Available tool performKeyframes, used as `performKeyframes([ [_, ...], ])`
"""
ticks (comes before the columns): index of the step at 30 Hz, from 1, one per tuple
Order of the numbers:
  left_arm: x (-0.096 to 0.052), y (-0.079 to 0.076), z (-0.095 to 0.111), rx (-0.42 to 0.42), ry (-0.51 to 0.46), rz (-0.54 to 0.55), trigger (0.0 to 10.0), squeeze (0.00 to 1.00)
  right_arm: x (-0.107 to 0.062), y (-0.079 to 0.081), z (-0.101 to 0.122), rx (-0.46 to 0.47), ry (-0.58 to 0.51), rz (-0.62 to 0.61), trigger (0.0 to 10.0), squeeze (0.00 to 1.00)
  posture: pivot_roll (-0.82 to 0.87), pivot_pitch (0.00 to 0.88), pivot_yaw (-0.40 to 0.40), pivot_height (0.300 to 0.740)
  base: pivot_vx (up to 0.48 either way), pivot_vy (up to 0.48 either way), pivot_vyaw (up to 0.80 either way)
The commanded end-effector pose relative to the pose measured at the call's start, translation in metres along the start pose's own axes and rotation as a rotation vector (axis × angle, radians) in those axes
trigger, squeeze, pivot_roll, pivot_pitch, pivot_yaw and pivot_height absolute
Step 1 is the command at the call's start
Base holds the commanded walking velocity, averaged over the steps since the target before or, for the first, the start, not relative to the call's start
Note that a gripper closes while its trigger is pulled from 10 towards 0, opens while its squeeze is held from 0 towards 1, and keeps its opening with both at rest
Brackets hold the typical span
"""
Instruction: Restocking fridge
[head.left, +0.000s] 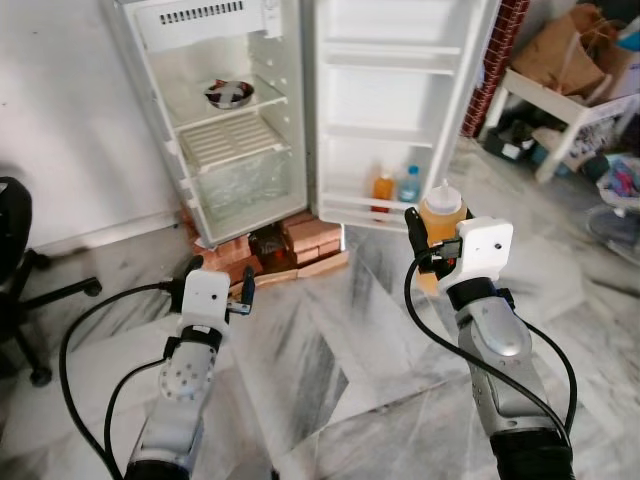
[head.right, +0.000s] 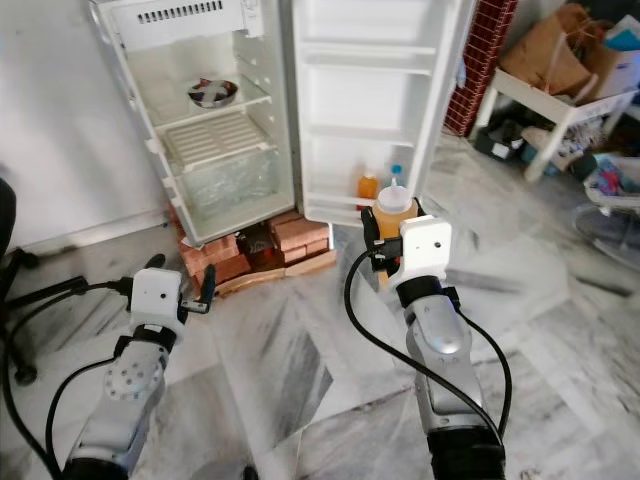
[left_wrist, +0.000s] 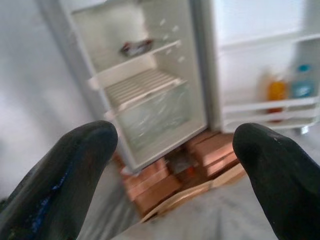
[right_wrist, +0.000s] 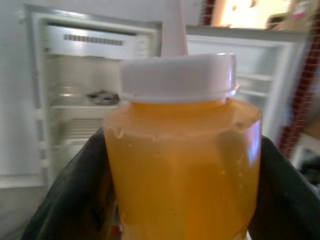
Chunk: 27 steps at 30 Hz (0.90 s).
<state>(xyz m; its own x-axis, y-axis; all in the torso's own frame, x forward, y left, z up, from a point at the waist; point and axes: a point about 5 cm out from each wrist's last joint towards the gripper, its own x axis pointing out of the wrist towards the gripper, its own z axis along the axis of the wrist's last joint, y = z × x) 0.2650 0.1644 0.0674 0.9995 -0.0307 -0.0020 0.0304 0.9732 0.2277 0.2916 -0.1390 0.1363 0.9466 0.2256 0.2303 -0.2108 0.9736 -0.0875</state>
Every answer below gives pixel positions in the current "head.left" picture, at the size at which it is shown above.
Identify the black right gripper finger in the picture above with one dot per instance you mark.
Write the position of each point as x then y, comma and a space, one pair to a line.
415, 232

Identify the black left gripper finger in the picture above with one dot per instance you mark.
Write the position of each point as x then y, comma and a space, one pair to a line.
193, 264
248, 288

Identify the orange squeeze bottle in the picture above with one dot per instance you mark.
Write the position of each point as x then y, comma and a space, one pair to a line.
440, 215

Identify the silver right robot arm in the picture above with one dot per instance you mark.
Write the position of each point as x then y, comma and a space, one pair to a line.
510, 370

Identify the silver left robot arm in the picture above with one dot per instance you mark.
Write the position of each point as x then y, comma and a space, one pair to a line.
180, 400

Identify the white fridge body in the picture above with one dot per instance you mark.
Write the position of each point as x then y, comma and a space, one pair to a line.
230, 190

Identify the white ribbed fridge shelf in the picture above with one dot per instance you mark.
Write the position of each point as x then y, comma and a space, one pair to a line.
230, 138

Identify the white fridge door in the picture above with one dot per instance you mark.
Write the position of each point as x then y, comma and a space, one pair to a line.
390, 100

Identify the red brick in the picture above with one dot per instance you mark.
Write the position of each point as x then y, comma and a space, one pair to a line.
225, 260
315, 235

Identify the small blue-capped bottle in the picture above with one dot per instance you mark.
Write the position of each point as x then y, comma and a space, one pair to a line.
409, 186

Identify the small orange drink bottle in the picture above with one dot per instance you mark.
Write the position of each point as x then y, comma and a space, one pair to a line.
383, 188

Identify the wooden board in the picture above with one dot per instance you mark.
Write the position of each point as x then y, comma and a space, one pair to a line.
320, 265

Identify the clear crisper drawer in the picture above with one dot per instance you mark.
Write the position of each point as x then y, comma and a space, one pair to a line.
245, 190

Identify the metal bowl with food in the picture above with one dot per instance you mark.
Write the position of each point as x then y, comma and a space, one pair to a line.
229, 94

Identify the black office chair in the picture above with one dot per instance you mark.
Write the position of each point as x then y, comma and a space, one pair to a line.
15, 260

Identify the red brick column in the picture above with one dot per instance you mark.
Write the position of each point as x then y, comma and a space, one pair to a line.
500, 60

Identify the white shelf rack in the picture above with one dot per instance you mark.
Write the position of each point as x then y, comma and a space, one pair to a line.
560, 105

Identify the brown paper bag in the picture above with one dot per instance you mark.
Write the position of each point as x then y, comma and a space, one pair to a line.
565, 55

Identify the white freezer compartment flap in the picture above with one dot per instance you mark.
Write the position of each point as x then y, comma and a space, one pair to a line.
200, 20

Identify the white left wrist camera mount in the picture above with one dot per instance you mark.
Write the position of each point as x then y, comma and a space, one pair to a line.
205, 300

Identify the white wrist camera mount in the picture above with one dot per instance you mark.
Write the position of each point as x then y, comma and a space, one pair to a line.
485, 250
205, 300

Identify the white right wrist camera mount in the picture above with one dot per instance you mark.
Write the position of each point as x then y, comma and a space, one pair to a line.
485, 250

